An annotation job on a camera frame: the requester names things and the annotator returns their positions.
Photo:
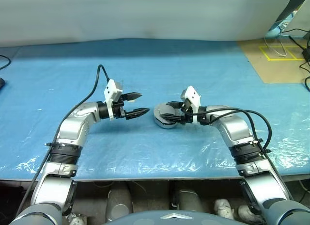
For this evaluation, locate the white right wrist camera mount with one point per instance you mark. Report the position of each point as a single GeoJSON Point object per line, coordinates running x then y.
{"type": "Point", "coordinates": [193, 96]}

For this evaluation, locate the light blue tape strip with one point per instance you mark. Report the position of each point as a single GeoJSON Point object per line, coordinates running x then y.
{"type": "Point", "coordinates": [274, 27]}

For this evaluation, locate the dark grey rounded cylinder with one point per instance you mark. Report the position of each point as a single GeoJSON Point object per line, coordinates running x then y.
{"type": "Point", "coordinates": [189, 200]}
{"type": "Point", "coordinates": [119, 203]}

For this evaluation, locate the brown cardboard sheet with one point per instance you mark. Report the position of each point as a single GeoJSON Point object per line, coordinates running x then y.
{"type": "Point", "coordinates": [278, 69]}

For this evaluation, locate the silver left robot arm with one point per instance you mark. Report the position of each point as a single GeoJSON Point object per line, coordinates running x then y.
{"type": "Point", "coordinates": [72, 128]}

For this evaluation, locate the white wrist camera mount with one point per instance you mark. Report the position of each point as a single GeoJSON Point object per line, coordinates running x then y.
{"type": "Point", "coordinates": [110, 91]}
{"type": "Point", "coordinates": [193, 96]}

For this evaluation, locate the leaning white board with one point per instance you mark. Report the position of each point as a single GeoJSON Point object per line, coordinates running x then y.
{"type": "Point", "coordinates": [302, 9]}

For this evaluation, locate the white shoe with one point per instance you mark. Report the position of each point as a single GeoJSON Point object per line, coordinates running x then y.
{"type": "Point", "coordinates": [224, 208]}
{"type": "Point", "coordinates": [249, 213]}

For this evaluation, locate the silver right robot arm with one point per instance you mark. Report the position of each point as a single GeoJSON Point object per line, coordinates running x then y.
{"type": "Point", "coordinates": [237, 130]}

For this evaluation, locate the blue plastic table cover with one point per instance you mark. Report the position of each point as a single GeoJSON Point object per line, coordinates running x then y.
{"type": "Point", "coordinates": [155, 149]}

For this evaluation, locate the black power adapter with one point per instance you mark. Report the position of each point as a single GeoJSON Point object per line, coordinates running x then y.
{"type": "Point", "coordinates": [306, 53]}

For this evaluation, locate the round grey housing lid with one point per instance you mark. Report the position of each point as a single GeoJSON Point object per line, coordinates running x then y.
{"type": "Point", "coordinates": [164, 111]}

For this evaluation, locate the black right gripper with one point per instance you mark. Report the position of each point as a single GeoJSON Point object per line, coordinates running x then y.
{"type": "Point", "coordinates": [186, 119]}

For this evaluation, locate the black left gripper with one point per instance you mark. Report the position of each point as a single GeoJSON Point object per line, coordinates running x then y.
{"type": "Point", "coordinates": [119, 111]}

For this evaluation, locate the blue-grey robot torso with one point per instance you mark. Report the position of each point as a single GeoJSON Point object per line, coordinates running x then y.
{"type": "Point", "coordinates": [145, 219]}

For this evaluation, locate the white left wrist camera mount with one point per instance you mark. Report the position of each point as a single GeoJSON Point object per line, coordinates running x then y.
{"type": "Point", "coordinates": [110, 91]}

